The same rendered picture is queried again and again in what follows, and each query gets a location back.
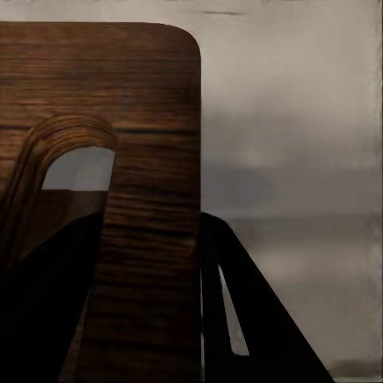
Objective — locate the cutting board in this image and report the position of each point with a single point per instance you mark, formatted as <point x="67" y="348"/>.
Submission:
<point x="135" y="88"/>

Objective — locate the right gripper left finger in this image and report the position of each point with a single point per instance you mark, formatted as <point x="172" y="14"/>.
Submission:
<point x="41" y="300"/>

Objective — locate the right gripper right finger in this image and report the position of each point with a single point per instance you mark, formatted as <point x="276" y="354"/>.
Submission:
<point x="279" y="352"/>

